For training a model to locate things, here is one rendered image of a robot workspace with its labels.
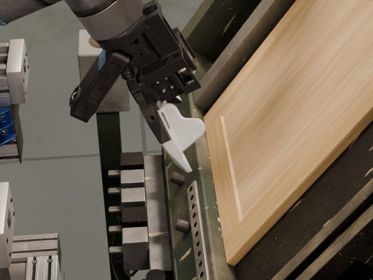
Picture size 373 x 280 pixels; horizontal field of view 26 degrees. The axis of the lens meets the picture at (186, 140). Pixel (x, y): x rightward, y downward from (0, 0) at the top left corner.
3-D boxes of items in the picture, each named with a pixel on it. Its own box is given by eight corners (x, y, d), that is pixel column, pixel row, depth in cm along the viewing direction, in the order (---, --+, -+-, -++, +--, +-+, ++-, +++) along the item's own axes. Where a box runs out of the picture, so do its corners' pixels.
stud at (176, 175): (179, 180, 173) (167, 175, 172) (185, 173, 172) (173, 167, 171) (180, 188, 171) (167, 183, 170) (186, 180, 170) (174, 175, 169)
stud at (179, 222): (184, 227, 162) (171, 222, 161) (190, 219, 161) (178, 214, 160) (185, 236, 161) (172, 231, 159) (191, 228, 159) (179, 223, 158)
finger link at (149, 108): (168, 141, 100) (137, 76, 99) (157, 146, 100) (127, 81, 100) (176, 136, 104) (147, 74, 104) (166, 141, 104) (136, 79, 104)
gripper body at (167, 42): (204, 92, 101) (157, 20, 93) (144, 121, 103) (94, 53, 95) (197, 58, 107) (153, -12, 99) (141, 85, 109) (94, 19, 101)
